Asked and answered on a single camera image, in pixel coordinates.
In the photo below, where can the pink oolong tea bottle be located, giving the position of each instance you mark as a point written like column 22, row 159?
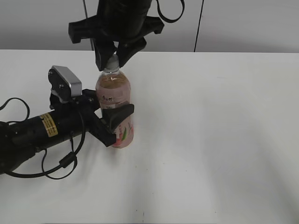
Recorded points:
column 113, row 90

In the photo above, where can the white bottle cap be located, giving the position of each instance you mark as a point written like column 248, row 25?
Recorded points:
column 113, row 63

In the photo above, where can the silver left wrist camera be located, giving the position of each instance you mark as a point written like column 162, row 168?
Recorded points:
column 64, row 83

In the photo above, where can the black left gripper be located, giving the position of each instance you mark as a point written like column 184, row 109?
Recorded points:
column 78, row 116

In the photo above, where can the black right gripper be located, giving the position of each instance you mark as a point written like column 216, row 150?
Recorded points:
column 122, row 21

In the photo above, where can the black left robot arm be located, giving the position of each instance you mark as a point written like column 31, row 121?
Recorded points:
column 21, row 140

